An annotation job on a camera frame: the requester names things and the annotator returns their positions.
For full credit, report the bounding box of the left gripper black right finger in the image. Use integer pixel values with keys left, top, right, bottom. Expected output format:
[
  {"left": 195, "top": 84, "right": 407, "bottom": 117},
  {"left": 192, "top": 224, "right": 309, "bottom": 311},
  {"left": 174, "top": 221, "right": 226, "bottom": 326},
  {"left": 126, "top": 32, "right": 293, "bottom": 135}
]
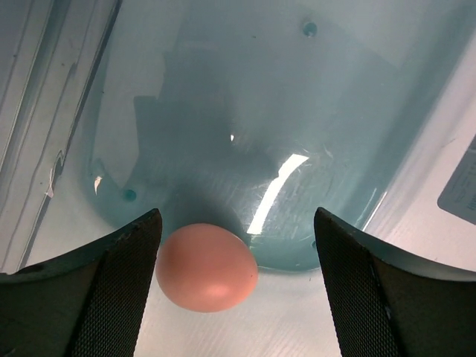
[{"left": 314, "top": 208, "right": 475, "bottom": 356}]

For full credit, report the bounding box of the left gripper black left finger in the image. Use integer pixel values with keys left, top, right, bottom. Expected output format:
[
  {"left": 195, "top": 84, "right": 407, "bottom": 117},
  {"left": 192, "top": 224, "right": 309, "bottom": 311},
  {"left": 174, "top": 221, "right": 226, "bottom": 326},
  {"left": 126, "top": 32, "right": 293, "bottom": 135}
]
[{"left": 1, "top": 209, "right": 162, "bottom": 356}]

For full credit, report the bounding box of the pink toy food piece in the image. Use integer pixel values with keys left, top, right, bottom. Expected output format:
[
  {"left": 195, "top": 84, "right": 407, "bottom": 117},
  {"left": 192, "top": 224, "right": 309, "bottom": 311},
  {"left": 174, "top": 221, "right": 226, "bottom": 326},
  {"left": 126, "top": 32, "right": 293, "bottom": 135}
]
[{"left": 156, "top": 223, "right": 258, "bottom": 313}]

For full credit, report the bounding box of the grey label sticker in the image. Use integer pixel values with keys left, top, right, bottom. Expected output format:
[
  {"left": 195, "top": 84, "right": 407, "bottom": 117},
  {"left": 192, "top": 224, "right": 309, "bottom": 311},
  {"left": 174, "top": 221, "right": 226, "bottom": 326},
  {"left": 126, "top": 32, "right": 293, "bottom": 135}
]
[{"left": 437, "top": 138, "right": 476, "bottom": 225}]

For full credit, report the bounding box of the teal plastic bin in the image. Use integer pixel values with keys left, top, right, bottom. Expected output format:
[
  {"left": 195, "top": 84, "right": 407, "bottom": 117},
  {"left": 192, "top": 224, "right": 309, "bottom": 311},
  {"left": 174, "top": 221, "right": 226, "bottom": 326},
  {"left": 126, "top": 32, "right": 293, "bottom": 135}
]
[{"left": 1, "top": 1, "right": 475, "bottom": 356}]

